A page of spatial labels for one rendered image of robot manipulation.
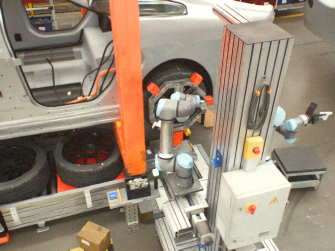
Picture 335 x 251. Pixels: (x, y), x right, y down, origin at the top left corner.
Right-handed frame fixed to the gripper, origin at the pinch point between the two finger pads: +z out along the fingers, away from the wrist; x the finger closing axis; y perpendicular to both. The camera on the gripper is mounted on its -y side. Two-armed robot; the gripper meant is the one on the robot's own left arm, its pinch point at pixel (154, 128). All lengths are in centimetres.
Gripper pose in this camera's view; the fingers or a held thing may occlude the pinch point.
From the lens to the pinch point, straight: 284.1
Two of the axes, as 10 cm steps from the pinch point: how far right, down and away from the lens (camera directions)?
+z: -5.5, 8.3, 0.7
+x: 2.8, 1.0, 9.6
